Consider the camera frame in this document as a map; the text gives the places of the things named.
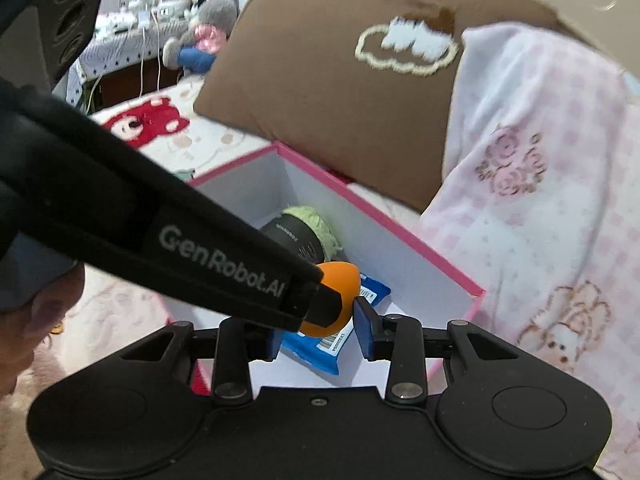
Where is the green yarn ball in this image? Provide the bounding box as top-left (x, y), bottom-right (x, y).
top-left (260, 205), bottom-right (343, 266)

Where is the printed bear strawberry bed sheet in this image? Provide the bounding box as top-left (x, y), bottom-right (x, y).
top-left (0, 74), bottom-right (431, 480)

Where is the grey plush toy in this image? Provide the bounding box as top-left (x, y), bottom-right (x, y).
top-left (162, 0), bottom-right (241, 73)

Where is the brown pillow with cloud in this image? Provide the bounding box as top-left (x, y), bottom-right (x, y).
top-left (192, 0), bottom-right (468, 211)

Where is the white device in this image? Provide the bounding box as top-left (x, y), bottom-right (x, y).
top-left (150, 0), bottom-right (191, 21)

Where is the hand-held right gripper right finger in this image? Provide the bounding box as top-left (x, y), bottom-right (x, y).
top-left (351, 296), bottom-right (523, 405)

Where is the table with patterned cloth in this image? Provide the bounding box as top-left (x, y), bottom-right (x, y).
top-left (67, 10), bottom-right (201, 106)

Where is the pink cardboard box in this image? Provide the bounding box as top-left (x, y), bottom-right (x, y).
top-left (160, 141), bottom-right (487, 396)

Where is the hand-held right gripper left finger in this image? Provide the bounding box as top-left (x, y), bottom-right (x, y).
top-left (120, 316), bottom-right (282, 407)

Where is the person's left hand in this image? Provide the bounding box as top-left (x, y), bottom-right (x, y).
top-left (0, 262), bottom-right (87, 401)

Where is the orange makeup sponge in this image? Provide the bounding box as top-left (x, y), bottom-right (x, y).
top-left (297, 261), bottom-right (362, 338)

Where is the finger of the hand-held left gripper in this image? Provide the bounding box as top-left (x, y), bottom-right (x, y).
top-left (286, 282), bottom-right (344, 332)

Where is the white cable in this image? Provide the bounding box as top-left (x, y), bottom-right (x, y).
top-left (139, 25), bottom-right (148, 97)
top-left (152, 15), bottom-right (164, 93)

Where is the pink checked fleece blanket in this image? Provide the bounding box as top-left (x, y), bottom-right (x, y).
top-left (420, 25), bottom-right (640, 480)

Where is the blue snack packet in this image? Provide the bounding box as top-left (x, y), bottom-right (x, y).
top-left (280, 275), bottom-right (392, 376)

